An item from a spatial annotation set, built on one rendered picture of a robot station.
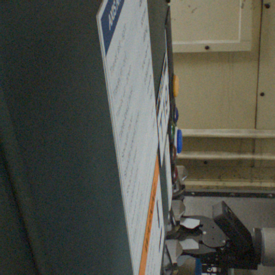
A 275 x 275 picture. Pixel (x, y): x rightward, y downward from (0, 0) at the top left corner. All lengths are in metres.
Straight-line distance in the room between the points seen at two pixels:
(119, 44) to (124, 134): 0.05
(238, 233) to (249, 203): 0.62
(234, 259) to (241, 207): 0.56
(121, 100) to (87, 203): 0.09
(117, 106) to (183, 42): 1.10
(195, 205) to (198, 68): 0.46
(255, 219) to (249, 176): 0.13
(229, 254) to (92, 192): 0.91
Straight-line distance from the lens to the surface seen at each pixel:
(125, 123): 0.34
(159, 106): 0.51
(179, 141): 0.67
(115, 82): 0.31
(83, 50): 0.24
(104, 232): 0.29
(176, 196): 1.18
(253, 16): 1.39
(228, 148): 1.60
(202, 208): 1.70
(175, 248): 1.09
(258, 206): 1.71
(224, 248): 1.12
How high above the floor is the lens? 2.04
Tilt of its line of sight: 37 degrees down
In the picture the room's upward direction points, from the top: 6 degrees counter-clockwise
